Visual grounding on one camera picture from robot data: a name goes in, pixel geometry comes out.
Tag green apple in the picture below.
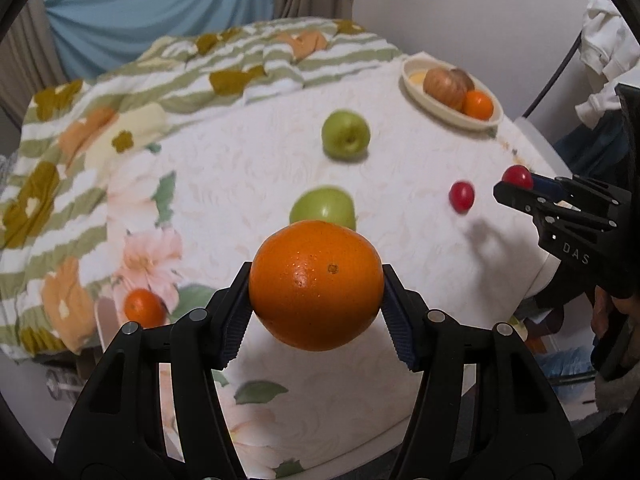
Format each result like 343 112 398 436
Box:
321 110 371 160
288 186 357 231

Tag small mandarin on table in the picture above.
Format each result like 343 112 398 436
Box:
124 288 166 328

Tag red cherry tomato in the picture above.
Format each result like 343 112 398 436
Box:
448 181 475 214
502 165 534 190

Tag green striped floral duvet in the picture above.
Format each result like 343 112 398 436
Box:
1 18 400 361

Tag small mandarin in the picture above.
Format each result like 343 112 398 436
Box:
124 288 166 328
462 90 495 122

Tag cream yellow plate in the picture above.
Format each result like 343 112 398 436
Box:
400 53 504 131

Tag green apple near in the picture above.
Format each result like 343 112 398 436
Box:
288 186 357 231

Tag white clothes hanging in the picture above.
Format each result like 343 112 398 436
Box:
575 0 639 129

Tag brown kiwi fruit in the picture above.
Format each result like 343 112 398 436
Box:
450 68 475 91

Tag green apple far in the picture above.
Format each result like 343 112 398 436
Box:
321 110 371 160

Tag large orange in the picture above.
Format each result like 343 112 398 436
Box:
248 220 384 351

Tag left beige curtain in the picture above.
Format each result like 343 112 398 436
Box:
1 0 68 126

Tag white floral tablecloth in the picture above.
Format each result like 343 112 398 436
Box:
96 62 558 479

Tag person right hand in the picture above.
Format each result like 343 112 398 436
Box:
589 284 640 346

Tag blue cloth over window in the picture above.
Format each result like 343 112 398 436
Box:
44 0 273 79

